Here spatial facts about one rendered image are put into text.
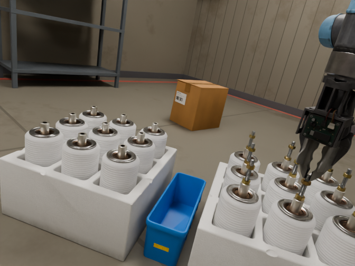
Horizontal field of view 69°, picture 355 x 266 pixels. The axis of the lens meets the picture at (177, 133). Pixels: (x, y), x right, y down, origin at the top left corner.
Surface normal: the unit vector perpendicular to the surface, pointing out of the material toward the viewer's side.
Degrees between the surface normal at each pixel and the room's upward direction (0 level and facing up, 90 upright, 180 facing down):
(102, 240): 90
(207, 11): 90
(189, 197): 88
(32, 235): 0
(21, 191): 90
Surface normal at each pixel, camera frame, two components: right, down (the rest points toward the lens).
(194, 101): -0.75, 0.09
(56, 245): 0.18, -0.92
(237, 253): -0.28, 0.28
